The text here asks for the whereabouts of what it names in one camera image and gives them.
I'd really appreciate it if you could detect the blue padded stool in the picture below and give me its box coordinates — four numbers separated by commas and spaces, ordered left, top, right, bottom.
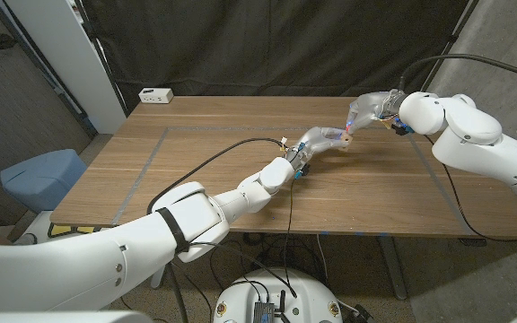
0, 149, 88, 214

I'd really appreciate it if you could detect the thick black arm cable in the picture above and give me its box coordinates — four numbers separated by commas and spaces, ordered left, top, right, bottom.
145, 137, 289, 323
397, 53, 517, 93

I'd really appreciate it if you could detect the yellow black floor sign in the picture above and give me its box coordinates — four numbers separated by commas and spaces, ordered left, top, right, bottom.
48, 223, 102, 238

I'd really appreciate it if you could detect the black backdrop curtain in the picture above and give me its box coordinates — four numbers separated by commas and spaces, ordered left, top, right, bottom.
78, 0, 482, 113

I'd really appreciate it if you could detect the black backdrop stand pole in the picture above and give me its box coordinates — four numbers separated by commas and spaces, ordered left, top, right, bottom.
419, 0, 482, 93
73, 0, 130, 118

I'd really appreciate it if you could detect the black door frame strip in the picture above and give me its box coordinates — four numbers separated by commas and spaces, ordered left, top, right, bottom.
0, 0, 99, 136

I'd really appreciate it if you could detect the white power strip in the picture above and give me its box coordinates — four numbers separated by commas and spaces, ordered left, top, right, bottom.
138, 87, 174, 105

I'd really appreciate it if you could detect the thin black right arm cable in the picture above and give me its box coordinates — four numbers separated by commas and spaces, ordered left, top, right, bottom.
423, 134, 517, 243

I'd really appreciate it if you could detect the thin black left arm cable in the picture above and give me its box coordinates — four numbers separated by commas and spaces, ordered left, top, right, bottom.
283, 178, 299, 300

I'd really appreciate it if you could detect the white hanging cable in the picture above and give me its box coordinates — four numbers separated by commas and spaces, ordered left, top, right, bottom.
315, 233, 330, 283

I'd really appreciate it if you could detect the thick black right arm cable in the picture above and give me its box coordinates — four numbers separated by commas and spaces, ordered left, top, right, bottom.
397, 53, 517, 93

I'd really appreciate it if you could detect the grey sneaker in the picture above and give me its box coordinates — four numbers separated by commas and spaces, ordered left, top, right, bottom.
13, 232, 39, 247

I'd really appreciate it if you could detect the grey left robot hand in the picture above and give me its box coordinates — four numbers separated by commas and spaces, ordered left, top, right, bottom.
285, 126, 350, 166

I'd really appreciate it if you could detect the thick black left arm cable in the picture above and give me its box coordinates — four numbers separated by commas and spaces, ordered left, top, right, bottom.
145, 137, 289, 323

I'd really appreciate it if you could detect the grey finned electronics box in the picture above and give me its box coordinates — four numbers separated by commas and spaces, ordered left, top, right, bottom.
252, 301, 276, 323

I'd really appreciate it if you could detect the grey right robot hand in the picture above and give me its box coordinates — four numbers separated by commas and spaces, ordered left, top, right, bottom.
345, 89, 407, 135

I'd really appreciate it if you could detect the grey table leg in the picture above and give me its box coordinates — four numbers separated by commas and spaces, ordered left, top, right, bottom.
377, 235, 408, 301

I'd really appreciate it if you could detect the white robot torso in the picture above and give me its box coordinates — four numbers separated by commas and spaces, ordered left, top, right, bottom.
213, 267, 344, 323

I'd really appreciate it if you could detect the black floor cable tangle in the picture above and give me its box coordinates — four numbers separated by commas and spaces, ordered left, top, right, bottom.
208, 231, 327, 288

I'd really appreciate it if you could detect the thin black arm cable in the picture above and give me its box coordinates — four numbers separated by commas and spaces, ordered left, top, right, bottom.
283, 178, 299, 300
423, 134, 517, 243

